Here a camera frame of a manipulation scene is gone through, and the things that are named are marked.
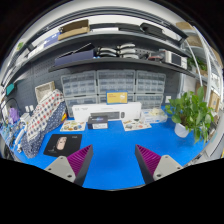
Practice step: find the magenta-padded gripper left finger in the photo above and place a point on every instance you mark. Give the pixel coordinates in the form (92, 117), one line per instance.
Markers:
(63, 166)

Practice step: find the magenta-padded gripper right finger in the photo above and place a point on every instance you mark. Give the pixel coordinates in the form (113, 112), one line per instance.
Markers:
(163, 166)

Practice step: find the pink translucent computer mouse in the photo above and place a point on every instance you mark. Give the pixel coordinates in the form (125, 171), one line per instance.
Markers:
(61, 143)

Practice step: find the black mouse pad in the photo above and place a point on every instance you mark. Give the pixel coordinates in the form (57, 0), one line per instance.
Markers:
(74, 145)

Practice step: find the navy polka dot cloth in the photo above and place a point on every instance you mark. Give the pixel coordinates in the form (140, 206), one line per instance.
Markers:
(30, 148)

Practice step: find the small yellow object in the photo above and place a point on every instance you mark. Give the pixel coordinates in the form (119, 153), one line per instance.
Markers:
(64, 117)

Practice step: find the white and blue glove box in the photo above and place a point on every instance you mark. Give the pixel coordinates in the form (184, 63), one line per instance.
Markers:
(155, 116)

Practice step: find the small black product box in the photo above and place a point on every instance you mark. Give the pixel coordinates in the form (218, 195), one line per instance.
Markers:
(97, 121)

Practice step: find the red and blue checkered cloth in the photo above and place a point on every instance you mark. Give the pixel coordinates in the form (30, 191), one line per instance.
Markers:
(43, 113)

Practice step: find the long white keyboard box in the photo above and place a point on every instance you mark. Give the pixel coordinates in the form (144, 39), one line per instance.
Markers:
(80, 111)

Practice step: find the green plant in white pot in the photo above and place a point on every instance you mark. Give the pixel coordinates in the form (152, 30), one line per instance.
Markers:
(190, 111)

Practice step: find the small purple object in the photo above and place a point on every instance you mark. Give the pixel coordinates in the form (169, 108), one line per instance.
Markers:
(13, 115)

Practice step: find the white plastic basket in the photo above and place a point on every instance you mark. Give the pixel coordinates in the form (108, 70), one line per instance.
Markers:
(44, 90)

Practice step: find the teal box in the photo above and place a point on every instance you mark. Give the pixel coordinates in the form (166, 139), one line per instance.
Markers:
(10, 89)

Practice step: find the white metal storage rack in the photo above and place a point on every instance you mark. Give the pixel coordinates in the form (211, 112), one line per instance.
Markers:
(195, 41)

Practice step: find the yellow card in blue frame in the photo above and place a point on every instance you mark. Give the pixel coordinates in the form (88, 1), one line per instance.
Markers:
(116, 97)

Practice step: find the dark wall shelf unit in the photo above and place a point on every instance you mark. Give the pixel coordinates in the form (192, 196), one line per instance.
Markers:
(110, 61)

